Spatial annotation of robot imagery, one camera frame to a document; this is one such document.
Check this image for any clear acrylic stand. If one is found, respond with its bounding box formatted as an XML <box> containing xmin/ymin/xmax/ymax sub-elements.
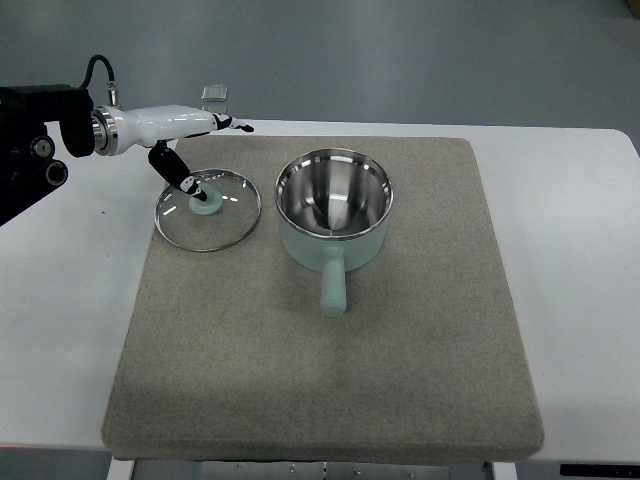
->
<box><xmin>201</xmin><ymin>84</ymin><xmax>228</xmax><ymax>115</ymax></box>

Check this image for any black cable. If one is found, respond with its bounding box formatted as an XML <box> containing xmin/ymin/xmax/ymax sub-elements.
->
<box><xmin>82</xmin><ymin>54</ymin><xmax>122</xmax><ymax>107</ymax></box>

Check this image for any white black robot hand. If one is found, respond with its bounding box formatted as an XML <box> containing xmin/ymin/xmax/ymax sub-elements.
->
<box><xmin>92</xmin><ymin>105</ymin><xmax>254</xmax><ymax>206</ymax></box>

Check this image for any mint green saucepan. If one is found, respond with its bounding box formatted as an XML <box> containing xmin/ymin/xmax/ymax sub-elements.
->
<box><xmin>274</xmin><ymin>148</ymin><xmax>394</xmax><ymax>316</ymax></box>

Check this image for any glass lid with green knob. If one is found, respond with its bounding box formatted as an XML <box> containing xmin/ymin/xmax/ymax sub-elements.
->
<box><xmin>155</xmin><ymin>169</ymin><xmax>262</xmax><ymax>253</ymax></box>

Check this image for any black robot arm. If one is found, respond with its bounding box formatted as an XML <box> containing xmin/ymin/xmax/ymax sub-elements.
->
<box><xmin>1</xmin><ymin>84</ymin><xmax>95</xmax><ymax>224</ymax></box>

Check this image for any grey felt mat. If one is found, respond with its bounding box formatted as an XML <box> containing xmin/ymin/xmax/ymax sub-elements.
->
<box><xmin>101</xmin><ymin>134</ymin><xmax>545</xmax><ymax>462</ymax></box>

